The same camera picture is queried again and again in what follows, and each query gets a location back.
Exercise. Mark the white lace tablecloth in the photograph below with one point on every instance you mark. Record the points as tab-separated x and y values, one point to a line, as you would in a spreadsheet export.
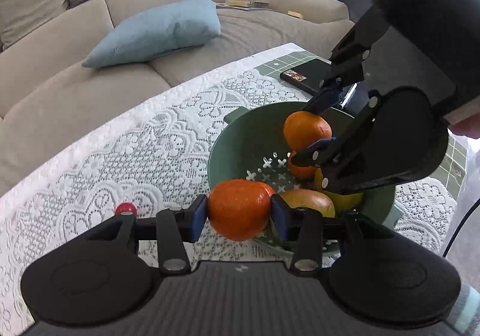
112	156

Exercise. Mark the small yellow block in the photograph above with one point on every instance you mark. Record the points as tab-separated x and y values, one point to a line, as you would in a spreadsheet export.
295	14

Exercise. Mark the green colander bowl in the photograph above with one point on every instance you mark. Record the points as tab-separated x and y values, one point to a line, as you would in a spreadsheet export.
243	148

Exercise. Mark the yellow books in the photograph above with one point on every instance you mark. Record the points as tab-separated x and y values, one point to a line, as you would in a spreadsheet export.
243	4

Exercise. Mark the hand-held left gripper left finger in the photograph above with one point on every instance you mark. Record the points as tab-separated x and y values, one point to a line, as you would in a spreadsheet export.
198	220

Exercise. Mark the black flat box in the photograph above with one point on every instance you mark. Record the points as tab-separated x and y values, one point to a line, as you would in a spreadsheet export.
311	73

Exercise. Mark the person's right hand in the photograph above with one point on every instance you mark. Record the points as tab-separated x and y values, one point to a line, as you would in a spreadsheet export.
468	126

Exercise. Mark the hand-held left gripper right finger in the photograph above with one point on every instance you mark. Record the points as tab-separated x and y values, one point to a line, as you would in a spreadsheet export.
281	220

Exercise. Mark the light blue pillow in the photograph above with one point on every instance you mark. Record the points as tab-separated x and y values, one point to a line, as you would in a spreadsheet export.
150	32

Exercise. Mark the small red tomato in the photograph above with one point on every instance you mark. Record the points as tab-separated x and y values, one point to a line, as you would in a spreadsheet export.
125	208

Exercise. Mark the orange mandarin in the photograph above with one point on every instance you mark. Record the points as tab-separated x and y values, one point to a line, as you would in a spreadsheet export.
240	208
305	130
302	171

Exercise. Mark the beige sofa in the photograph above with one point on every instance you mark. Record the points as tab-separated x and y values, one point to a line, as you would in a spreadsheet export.
75	96

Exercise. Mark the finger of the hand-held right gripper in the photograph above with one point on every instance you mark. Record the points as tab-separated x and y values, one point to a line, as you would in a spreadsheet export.
318	145
320	103

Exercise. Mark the person's light clothing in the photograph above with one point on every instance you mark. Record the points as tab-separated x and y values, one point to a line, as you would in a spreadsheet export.
468	313

